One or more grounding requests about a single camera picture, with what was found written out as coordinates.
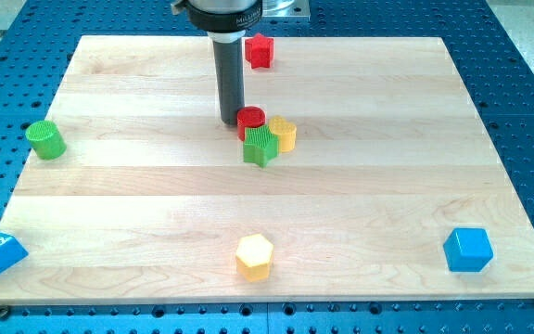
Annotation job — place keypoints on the red star block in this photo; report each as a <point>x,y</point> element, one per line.
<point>259,51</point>

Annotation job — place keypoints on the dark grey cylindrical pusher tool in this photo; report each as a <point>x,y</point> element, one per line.
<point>228,60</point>

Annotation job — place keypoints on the yellow hexagon block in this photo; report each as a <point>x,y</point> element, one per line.
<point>254,257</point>

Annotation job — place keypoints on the yellow heart block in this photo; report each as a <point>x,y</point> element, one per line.
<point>285,131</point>

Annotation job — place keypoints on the light wooden board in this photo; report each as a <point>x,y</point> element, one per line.
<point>149,201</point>

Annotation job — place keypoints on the robot arm flange black silver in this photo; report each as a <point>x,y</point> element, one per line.
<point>221,16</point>

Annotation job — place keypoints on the red cylinder block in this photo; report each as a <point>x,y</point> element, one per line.
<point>249,117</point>

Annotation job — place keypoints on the blue cube block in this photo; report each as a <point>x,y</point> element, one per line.
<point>468,249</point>

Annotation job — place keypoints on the silver metal mounting plate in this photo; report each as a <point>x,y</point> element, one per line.
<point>286,9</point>

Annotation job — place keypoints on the green star block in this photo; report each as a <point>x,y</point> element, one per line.
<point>260,145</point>

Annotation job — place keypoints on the green cylinder block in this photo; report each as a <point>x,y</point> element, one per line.
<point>46,140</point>

